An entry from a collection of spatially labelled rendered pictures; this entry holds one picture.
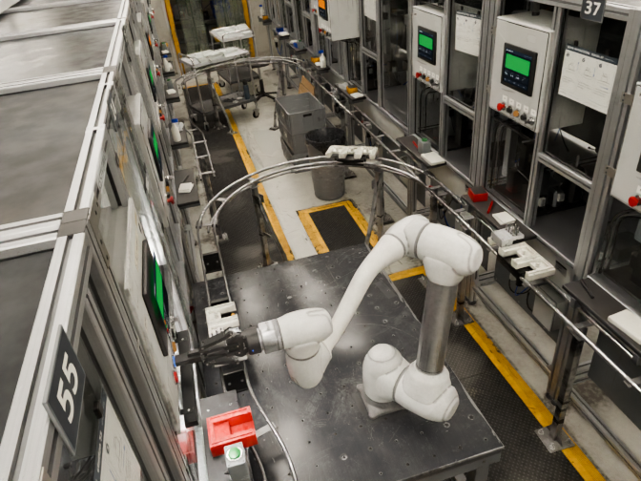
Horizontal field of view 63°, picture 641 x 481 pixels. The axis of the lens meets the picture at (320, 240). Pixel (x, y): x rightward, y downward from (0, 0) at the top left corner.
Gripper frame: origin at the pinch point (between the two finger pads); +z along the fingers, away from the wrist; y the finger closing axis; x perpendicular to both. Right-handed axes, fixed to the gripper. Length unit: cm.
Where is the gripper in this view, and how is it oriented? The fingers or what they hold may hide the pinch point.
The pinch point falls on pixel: (188, 358)
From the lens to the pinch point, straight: 152.7
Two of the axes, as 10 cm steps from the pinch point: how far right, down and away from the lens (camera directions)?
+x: 2.8, 5.1, -8.2
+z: -9.6, 2.2, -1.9
